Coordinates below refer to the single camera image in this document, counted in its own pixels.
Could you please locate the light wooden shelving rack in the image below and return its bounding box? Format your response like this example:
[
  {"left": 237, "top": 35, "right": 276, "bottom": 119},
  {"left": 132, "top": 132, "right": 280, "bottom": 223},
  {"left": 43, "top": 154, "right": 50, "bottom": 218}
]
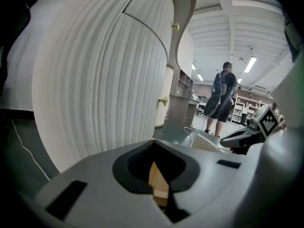
[{"left": 231, "top": 94, "right": 274, "bottom": 123}]

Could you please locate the grey wooden desk with hutch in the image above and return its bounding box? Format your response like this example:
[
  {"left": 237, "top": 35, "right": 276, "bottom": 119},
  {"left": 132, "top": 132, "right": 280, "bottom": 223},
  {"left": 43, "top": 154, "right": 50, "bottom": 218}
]
[{"left": 170, "top": 66, "right": 199, "bottom": 128}]

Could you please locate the light wooden panel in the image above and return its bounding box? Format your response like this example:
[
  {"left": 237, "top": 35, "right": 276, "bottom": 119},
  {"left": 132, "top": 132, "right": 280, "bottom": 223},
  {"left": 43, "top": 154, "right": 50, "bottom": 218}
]
[{"left": 148, "top": 161, "right": 170, "bottom": 207}]

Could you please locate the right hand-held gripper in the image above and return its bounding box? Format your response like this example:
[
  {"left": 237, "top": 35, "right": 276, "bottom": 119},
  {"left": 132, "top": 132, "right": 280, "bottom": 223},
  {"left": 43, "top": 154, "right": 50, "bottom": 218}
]
[{"left": 220, "top": 104, "right": 280, "bottom": 155}]

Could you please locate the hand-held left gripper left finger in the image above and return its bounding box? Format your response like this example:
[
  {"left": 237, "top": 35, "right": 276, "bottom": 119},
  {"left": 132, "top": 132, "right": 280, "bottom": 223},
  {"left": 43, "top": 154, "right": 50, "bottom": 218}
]
[{"left": 20, "top": 140, "right": 173, "bottom": 228}]

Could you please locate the white ribbed cabinet door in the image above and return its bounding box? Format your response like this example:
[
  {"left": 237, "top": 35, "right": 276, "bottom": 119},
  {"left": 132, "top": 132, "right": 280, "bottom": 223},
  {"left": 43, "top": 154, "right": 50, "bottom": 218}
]
[
  {"left": 94, "top": 12, "right": 171, "bottom": 142},
  {"left": 123, "top": 0, "right": 178, "bottom": 51}
]

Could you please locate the white oval table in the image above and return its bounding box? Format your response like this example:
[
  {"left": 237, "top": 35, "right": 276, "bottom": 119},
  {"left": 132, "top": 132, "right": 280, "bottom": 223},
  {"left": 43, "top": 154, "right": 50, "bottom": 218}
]
[{"left": 30, "top": 0, "right": 198, "bottom": 175}]

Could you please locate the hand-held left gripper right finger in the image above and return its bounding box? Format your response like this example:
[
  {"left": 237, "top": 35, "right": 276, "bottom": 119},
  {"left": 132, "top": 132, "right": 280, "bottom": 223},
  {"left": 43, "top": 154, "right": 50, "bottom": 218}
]
[{"left": 152, "top": 140, "right": 247, "bottom": 228}]

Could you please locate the long white floor cable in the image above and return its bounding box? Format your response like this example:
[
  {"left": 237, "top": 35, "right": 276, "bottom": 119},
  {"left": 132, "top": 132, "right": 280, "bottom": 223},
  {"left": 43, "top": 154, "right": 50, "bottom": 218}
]
[{"left": 10, "top": 119, "right": 231, "bottom": 181}]

